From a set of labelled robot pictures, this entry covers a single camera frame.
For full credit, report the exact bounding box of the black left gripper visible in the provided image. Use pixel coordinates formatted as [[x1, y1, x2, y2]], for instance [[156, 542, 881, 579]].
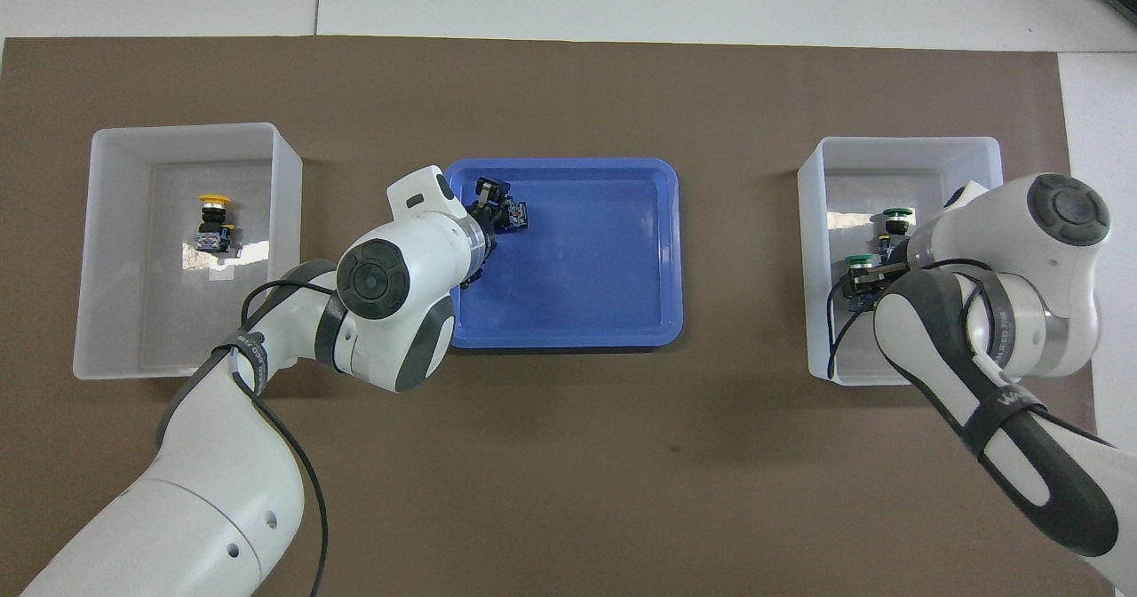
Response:
[[459, 176, 518, 289]]

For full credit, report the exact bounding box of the green push button switch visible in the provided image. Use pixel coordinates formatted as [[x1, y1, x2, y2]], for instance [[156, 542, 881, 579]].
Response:
[[841, 254, 882, 314], [879, 208, 916, 256]]

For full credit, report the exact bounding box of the translucent white plastic box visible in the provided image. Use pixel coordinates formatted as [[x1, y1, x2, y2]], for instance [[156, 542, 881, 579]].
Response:
[[797, 137, 1005, 386], [73, 123, 304, 381]]

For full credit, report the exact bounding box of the blue plastic tray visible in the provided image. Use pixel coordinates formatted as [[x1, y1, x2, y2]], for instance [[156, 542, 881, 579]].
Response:
[[441, 157, 684, 350]]

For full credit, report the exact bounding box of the brown table mat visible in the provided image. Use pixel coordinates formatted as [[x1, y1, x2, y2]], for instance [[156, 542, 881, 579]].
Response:
[[0, 36, 1116, 597]]

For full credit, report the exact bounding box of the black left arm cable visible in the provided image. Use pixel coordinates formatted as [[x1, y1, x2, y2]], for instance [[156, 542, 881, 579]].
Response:
[[233, 279, 330, 597]]

